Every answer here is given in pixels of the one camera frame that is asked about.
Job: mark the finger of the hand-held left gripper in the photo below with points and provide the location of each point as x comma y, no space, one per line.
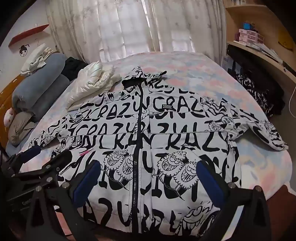
62,158
34,150

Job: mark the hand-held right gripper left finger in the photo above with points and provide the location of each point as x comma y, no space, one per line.
86,185

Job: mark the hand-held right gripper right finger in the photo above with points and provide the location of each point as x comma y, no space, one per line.
209,185

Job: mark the white black printed jacket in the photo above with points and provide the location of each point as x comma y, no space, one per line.
175,129

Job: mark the beige pillow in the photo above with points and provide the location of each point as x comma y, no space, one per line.
22,127

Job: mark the pink plush toy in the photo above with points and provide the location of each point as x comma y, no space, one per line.
9,117

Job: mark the grey folded quilt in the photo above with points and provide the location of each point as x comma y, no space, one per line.
39,90

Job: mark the wooden headboard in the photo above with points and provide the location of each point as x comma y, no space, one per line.
9,92

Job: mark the cream puffer jacket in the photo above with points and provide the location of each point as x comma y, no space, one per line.
92,83

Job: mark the white crumpled cloth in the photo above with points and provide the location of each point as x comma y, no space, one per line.
34,60

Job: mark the black and white clothing pile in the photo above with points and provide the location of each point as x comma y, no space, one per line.
256,92

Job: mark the pastel patterned bed blanket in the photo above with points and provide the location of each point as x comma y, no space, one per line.
185,69

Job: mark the white and blue box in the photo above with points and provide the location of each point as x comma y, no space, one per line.
226,62

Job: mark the white floral curtain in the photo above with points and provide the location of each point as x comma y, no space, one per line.
120,27

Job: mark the stack of papers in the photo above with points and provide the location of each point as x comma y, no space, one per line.
268,52

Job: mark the pink drawer organizer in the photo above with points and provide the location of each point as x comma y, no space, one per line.
248,37

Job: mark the yellow flat item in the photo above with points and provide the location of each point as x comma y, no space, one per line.
285,41

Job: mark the small blue box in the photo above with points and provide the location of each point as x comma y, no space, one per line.
247,26

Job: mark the wooden shelf unit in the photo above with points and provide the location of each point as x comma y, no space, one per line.
272,23

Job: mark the row of small boxes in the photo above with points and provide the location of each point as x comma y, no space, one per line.
239,2

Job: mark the cartoon face wall sticker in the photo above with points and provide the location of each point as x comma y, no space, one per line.
23,51

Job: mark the red wall shelf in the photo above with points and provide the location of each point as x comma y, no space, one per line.
27,34

